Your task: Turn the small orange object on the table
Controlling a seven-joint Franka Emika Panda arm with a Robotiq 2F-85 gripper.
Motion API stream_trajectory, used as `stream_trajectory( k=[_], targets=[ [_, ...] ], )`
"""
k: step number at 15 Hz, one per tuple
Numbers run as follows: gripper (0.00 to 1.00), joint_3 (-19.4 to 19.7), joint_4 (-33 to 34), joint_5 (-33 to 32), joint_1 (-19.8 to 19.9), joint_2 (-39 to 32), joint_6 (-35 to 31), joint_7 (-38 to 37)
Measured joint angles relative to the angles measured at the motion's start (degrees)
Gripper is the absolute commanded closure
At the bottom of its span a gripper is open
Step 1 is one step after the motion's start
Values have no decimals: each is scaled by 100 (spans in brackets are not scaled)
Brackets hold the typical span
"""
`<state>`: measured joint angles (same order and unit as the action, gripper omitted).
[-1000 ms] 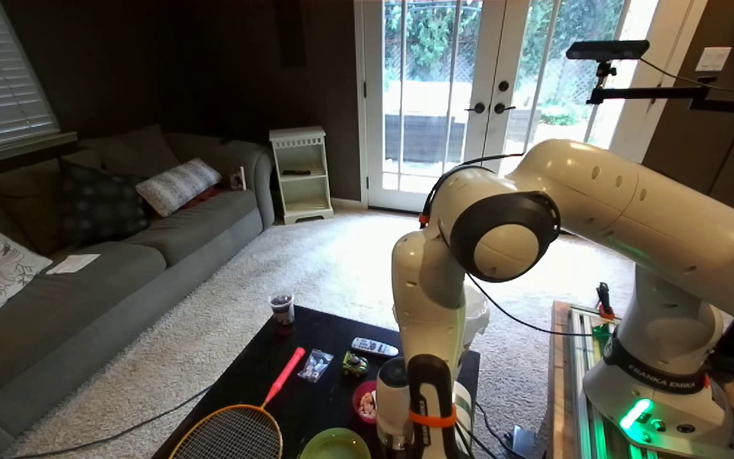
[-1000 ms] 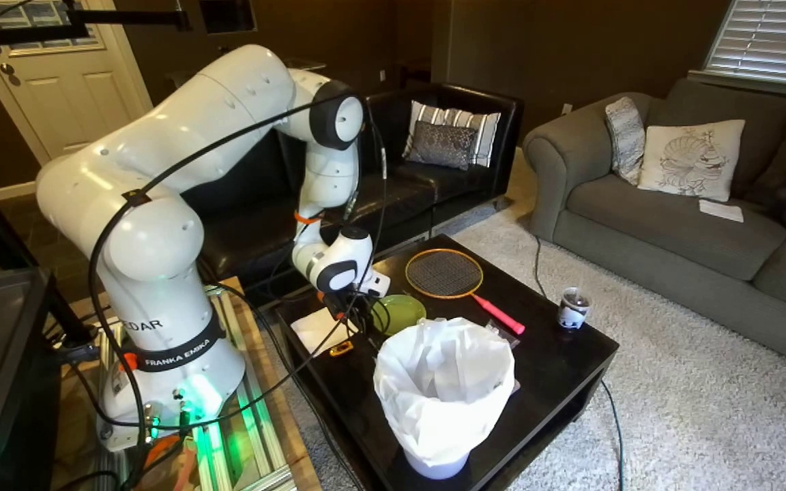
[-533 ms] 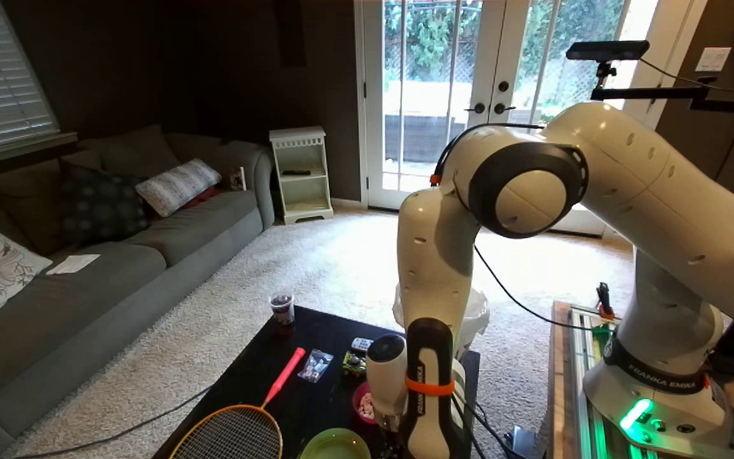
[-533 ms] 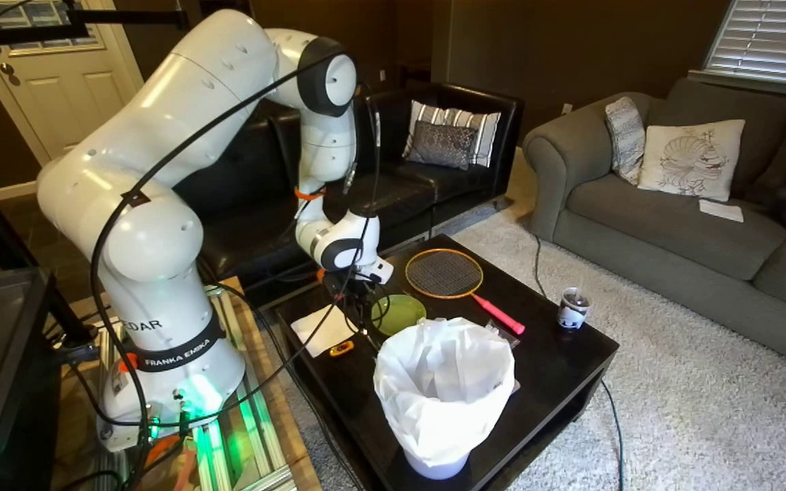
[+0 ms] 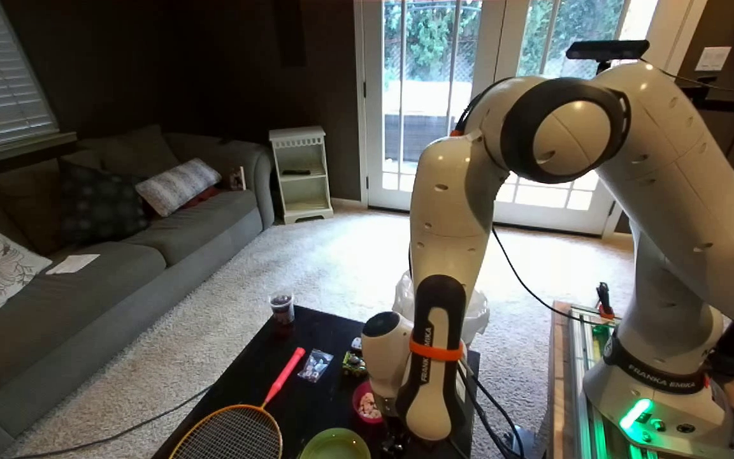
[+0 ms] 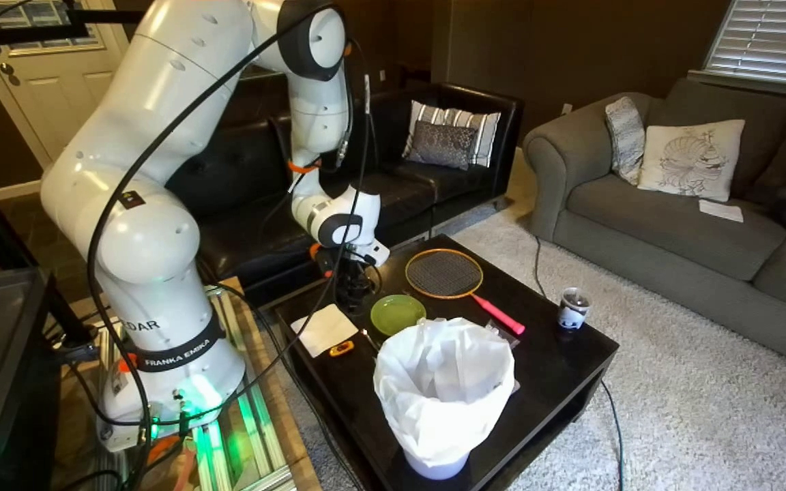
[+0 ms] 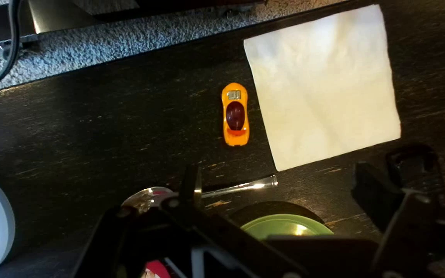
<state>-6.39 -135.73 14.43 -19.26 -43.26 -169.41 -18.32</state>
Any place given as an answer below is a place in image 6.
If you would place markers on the white window blinds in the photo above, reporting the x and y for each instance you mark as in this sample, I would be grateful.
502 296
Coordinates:
776 41

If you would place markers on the white panel door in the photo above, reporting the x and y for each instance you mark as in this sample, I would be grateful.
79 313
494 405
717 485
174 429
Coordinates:
38 99

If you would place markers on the white paper napkin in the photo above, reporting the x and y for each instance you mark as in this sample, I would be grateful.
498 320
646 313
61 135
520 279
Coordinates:
323 328

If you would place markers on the small drink can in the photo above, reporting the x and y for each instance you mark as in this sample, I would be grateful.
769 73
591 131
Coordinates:
573 313

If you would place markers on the black wooden coffee table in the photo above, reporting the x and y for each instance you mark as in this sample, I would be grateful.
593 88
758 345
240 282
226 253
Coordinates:
547 382

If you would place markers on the grey patterned pillow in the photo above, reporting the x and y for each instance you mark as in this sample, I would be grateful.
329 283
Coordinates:
626 136

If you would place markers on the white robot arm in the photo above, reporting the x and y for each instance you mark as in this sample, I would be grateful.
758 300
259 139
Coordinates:
147 234

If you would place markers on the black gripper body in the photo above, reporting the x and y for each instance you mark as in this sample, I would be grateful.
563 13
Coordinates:
354 267

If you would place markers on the grey fabric sofa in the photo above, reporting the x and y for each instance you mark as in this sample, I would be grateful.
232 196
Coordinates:
667 226

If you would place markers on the white printed pillow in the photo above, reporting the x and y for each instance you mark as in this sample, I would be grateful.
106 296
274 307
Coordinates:
690 159

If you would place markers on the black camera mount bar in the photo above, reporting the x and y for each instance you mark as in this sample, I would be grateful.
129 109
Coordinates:
20 36

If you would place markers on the white paper sheet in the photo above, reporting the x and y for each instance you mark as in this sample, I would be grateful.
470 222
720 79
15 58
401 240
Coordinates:
720 211

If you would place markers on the glass metal robot stand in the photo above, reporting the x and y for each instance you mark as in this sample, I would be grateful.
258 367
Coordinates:
258 425

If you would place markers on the striped white pillow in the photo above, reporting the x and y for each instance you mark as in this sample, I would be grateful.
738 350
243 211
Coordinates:
480 125

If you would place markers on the dark grey textured pillow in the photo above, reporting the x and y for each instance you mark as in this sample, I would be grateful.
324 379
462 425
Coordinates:
443 144

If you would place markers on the black equipment case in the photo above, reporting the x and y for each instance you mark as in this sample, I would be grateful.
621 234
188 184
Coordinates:
0 382

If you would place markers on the small orange oval gadget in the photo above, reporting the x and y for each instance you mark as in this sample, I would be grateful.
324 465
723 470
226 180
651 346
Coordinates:
342 346

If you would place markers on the silver metal spoon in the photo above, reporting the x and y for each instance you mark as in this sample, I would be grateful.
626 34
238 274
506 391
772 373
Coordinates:
365 338

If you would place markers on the green plate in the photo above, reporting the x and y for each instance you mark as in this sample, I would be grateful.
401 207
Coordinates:
395 313

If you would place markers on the white plastic bin bag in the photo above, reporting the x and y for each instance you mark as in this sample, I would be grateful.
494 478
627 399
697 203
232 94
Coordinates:
443 391

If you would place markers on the white trash bin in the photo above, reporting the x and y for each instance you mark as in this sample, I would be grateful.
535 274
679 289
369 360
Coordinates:
434 466

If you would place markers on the black leather sofa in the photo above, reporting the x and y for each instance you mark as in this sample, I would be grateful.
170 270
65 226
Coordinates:
238 180

